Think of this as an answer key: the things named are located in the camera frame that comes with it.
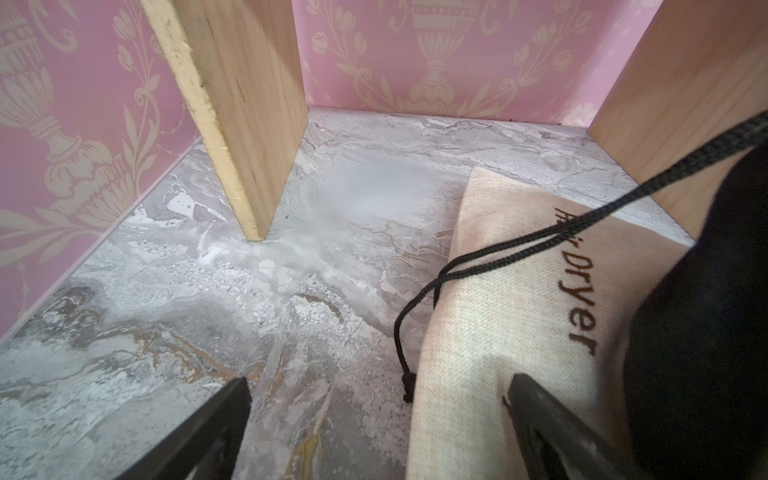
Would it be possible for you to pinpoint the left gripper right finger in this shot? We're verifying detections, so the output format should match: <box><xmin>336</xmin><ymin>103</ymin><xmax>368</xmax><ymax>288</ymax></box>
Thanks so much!
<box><xmin>506</xmin><ymin>373</ymin><xmax>650</xmax><ymax>480</ymax></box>

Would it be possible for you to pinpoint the black drawstring pouch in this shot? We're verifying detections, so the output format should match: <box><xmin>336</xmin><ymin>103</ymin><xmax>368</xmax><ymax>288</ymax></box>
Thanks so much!
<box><xmin>420</xmin><ymin>113</ymin><xmax>767</xmax><ymax>479</ymax></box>

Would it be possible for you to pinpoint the wooden two-tier shelf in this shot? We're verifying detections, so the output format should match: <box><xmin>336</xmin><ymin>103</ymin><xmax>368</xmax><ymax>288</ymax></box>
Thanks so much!
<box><xmin>143</xmin><ymin>1</ymin><xmax>767</xmax><ymax>240</ymax></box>

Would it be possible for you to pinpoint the beige linen drawstring bag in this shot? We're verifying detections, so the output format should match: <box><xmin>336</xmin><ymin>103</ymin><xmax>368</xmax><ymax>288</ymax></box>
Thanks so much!
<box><xmin>405</xmin><ymin>166</ymin><xmax>691</xmax><ymax>480</ymax></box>

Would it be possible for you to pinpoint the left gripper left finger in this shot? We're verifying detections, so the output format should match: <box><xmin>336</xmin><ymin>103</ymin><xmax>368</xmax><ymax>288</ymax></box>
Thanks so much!
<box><xmin>119</xmin><ymin>377</ymin><xmax>252</xmax><ymax>479</ymax></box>

